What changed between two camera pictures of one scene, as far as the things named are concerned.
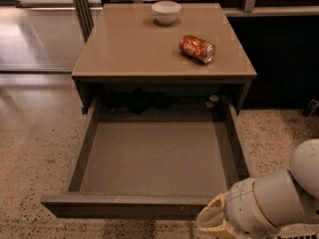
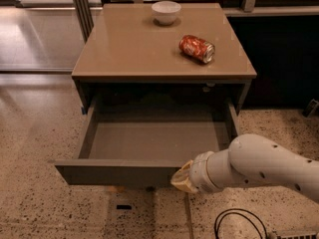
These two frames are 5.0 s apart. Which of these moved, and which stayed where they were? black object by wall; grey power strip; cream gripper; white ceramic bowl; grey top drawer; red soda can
Moved: grey top drawer; cream gripper
Stayed: grey power strip; red soda can; white ceramic bowl; black object by wall
